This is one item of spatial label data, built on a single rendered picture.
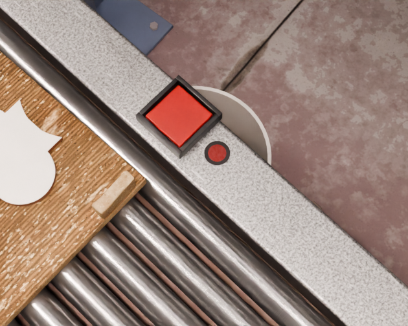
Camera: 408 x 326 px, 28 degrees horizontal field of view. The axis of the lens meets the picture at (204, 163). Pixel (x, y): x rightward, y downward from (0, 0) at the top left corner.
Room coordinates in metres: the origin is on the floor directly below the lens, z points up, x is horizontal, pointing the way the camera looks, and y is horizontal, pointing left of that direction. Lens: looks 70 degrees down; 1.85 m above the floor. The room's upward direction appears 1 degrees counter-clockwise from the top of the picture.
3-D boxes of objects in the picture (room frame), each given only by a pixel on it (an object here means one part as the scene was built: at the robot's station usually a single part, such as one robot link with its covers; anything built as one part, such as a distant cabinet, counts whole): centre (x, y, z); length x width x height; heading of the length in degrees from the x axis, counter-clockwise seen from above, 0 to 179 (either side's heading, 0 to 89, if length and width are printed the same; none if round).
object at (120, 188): (0.28, 0.10, 0.95); 0.06 x 0.02 x 0.03; 137
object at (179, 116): (0.39, 0.03, 0.92); 0.06 x 0.06 x 0.01; 45
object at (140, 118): (0.39, 0.03, 0.92); 0.08 x 0.08 x 0.02; 45
